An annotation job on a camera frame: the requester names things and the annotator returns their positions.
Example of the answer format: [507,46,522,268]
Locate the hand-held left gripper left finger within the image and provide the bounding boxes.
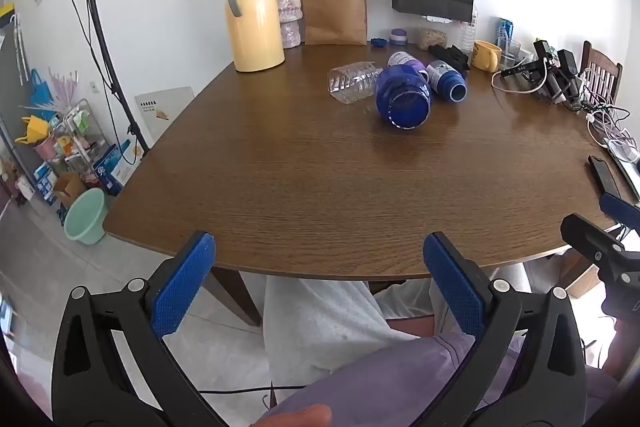
[51,231,226,427]

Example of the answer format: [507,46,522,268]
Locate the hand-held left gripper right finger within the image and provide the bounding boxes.
[422,231,588,427]

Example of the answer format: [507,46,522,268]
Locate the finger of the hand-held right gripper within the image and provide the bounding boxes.
[599,192,640,234]
[560,213,627,266]

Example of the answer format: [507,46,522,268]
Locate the large blue glass cup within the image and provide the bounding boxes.
[375,66,432,131]

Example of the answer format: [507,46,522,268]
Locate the blue and silver cup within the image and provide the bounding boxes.
[426,60,468,103]

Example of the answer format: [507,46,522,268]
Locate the upright clear water bottle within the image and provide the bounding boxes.
[457,6,476,56]

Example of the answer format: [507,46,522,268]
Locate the purple and white cup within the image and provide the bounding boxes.
[387,51,430,81]

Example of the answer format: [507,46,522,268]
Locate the person's left hand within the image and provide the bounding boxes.
[255,404,332,427]

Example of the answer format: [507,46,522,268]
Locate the black phone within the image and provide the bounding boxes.
[587,155,624,198]

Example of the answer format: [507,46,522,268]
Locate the silver laptop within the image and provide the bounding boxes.
[602,136,640,204]

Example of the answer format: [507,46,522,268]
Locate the person's purple shirt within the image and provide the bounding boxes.
[250,329,621,427]

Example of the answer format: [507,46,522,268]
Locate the green plastic basin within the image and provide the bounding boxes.
[63,187,107,244]

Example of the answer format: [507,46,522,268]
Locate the blue and white box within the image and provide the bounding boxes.
[92,140,146,197]

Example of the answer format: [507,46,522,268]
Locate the wooden chair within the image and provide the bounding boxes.
[580,40,624,108]

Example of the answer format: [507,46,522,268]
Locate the small cardboard box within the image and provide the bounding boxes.
[52,171,89,208]

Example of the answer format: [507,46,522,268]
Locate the white board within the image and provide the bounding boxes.
[134,86,196,144]

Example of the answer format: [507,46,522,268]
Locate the yellow mug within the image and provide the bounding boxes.
[471,40,503,72]

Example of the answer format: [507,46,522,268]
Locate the yellow watering can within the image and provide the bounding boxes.
[14,115,51,146]

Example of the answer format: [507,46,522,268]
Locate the black cloth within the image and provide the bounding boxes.
[428,44,471,70]

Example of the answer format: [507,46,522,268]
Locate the clear plastic bottle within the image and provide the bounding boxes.
[327,62,384,106]

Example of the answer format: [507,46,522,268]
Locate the blue hanging bag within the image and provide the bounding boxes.
[29,68,59,108]

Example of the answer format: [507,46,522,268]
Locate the clear jar of nuts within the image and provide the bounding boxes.
[418,27,449,50]

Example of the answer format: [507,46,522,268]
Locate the black light stand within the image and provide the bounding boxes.
[80,0,152,158]

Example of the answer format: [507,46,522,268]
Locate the yellow thermos jug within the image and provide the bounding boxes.
[223,0,286,73]

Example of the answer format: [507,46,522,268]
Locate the white ribbed vase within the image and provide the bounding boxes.
[267,0,304,50]

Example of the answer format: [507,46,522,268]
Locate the white cables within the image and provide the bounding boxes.
[492,68,640,160]

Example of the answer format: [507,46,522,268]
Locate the black floor cable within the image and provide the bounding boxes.
[196,384,307,410]

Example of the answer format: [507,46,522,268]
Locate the black camera device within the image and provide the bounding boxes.
[500,39,584,108]

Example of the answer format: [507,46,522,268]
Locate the wire storage cart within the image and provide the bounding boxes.
[14,99,109,208]

